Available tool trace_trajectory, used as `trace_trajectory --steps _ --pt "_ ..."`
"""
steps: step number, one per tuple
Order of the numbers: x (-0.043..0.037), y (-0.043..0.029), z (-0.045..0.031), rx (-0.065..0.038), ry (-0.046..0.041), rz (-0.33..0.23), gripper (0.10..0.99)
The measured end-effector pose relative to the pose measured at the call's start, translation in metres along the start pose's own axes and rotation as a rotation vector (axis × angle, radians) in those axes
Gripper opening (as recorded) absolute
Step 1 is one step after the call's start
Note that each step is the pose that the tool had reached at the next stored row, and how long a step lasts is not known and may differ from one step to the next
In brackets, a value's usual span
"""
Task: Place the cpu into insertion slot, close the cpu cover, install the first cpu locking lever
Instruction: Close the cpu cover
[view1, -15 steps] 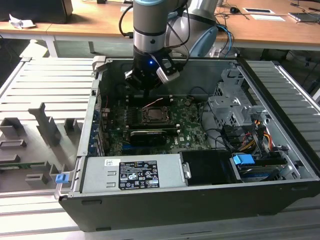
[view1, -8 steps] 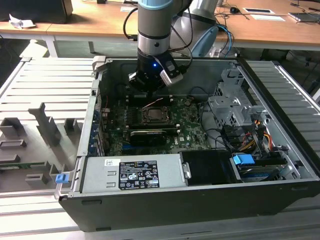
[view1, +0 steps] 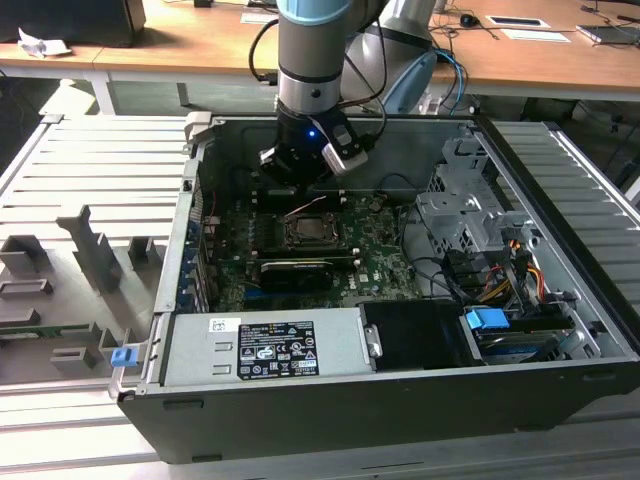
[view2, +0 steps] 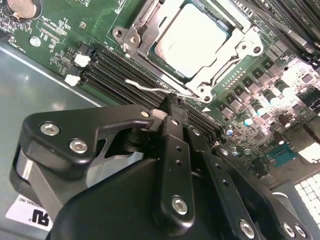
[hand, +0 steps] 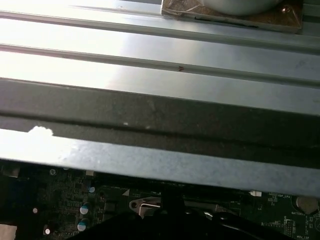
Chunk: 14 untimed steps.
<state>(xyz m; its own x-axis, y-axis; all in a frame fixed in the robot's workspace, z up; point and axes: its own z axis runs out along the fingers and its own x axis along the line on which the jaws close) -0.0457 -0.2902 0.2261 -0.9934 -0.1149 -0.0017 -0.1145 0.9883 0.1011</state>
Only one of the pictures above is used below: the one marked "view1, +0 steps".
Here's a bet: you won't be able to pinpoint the thin metal locking lever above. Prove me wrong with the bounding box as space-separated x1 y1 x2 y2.
283 196 328 219

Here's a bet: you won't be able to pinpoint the silver CPU plate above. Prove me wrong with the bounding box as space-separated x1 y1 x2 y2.
294 219 331 239

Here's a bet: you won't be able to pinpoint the metal socket cover frame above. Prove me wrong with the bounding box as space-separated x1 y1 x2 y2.
282 212 347 249

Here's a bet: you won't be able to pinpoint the black CPU socket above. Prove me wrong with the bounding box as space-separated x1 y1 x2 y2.
277 212 350 250

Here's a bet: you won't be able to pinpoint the black RAM slot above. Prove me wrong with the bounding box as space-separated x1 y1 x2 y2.
259 243 362 258
257 252 362 269

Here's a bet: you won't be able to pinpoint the black graphics card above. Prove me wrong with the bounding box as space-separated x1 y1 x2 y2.
258 258 335 294

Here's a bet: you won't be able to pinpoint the green motherboard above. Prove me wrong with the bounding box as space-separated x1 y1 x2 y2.
199 192 426 311

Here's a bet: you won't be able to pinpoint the silver metal drive cage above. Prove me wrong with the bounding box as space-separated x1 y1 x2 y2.
414 137 541 261

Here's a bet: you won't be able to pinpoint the white barcode sticker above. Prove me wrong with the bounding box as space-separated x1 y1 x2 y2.
208 315 243 334

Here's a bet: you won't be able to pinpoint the black specification label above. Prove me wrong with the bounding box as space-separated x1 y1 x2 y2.
237 321 319 381

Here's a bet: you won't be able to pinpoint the black fan shroud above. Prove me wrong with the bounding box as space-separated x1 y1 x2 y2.
359 299 482 372

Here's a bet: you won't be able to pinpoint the grey power supply unit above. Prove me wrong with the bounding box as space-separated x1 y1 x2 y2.
160 307 377 389

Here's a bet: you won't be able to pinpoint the grey parts rack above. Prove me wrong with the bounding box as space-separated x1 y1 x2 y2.
0 203 167 387

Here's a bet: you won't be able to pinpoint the wooden desk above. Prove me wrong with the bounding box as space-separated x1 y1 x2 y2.
92 0 640 101
0 24 126 81

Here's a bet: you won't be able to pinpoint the blue disk carrier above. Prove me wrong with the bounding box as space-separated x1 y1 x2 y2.
463 308 509 331

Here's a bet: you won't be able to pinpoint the black box on desk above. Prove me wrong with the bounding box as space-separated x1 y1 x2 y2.
0 0 147 49

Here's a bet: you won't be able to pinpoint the blue case latch clip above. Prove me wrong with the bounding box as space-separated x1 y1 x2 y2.
110 348 138 370

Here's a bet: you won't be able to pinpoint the black open PC case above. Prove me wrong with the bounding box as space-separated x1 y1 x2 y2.
115 112 640 466

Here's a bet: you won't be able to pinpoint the crumpled white paper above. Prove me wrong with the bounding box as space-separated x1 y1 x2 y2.
17 27 72 59

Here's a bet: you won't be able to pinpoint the hard disk drive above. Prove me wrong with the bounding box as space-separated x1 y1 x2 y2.
472 319 577 362

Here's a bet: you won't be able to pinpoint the green RAM stick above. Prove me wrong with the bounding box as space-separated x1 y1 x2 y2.
0 323 94 338

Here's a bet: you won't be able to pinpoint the grey laptop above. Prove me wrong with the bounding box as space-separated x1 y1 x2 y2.
576 22 640 49

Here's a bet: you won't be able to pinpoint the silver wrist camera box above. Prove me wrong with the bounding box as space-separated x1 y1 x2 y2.
321 124 370 176

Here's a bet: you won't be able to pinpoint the blue cable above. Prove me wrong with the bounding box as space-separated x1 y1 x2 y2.
434 48 469 107

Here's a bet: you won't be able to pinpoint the yellow and red wires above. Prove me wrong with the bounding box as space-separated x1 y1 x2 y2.
479 239 546 304

